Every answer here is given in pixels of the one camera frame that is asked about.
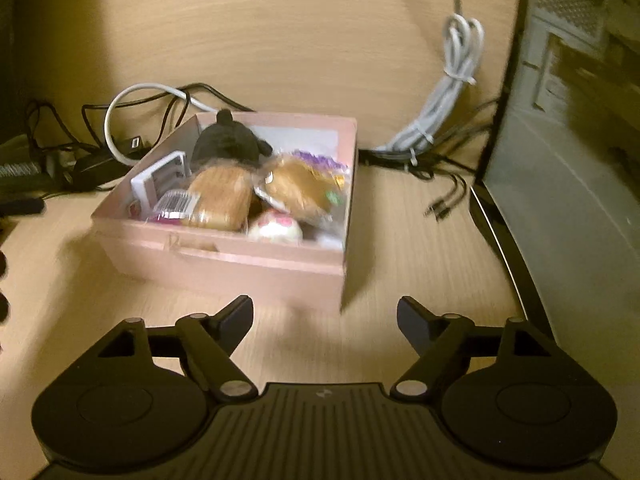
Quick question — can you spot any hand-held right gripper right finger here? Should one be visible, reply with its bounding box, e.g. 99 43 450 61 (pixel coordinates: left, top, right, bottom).
391 296 551 400

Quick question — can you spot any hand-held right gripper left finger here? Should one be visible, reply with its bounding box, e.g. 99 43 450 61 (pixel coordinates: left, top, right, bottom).
97 295 258 402

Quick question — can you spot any pink cardboard box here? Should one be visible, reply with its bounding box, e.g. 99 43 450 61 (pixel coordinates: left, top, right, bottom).
90 112 359 314

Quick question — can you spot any white pink-printed packet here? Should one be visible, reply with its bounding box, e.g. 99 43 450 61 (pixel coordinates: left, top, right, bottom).
248 209 305 246

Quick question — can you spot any pink barcode packet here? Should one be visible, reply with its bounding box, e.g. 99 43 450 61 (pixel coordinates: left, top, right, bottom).
149 188 199 222

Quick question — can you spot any white plastic frame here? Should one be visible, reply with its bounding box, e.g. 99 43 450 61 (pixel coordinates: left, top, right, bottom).
130 150 194 211

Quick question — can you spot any purple snack packet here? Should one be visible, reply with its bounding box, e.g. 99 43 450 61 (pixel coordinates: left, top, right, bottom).
292 148 350 207

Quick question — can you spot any black plush toy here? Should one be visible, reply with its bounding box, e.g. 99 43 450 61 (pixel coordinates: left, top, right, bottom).
191 108 274 169

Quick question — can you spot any black power adapter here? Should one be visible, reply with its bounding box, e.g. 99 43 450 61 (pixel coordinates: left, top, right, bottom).
72 152 132 192

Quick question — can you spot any computer case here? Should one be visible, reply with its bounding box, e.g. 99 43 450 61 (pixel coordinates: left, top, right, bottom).
469 0 640 362

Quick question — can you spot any black hairbrush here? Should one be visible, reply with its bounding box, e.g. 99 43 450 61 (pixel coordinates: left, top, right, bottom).
0 159 54 217

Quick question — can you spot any black cable with plugs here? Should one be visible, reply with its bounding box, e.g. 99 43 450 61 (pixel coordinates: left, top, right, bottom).
357 99 501 222

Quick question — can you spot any grey bundled power cable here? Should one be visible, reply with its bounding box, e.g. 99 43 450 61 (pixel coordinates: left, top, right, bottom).
372 0 486 167

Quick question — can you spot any white looped cable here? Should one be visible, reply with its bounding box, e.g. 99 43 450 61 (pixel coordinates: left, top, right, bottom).
103 83 219 166

